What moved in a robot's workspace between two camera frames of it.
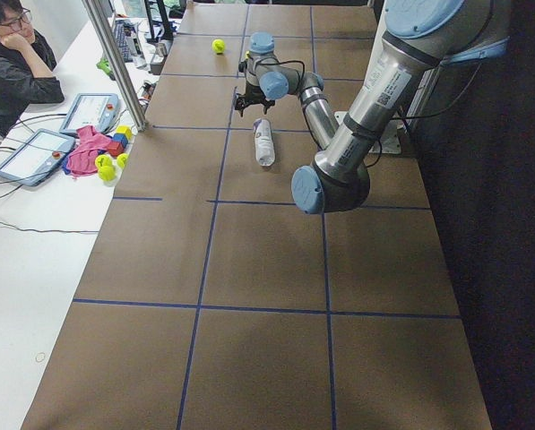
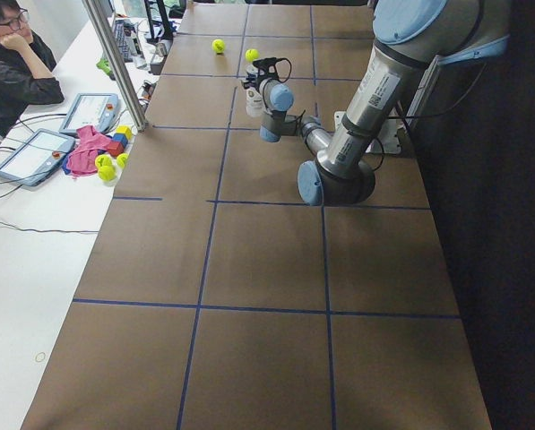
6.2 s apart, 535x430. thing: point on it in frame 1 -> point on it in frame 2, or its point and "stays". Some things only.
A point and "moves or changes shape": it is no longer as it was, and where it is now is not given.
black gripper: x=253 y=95 -> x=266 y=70
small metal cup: x=160 y=49 stays
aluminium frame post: x=115 y=64 stays
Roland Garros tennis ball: x=218 y=46 stays
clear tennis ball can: x=263 y=141 moves or changes shape
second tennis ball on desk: x=102 y=160 stays
